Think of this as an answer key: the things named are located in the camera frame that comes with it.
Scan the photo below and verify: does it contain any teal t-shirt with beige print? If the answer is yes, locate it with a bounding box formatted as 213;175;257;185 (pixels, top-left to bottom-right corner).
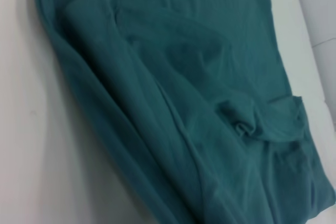
29;0;336;224

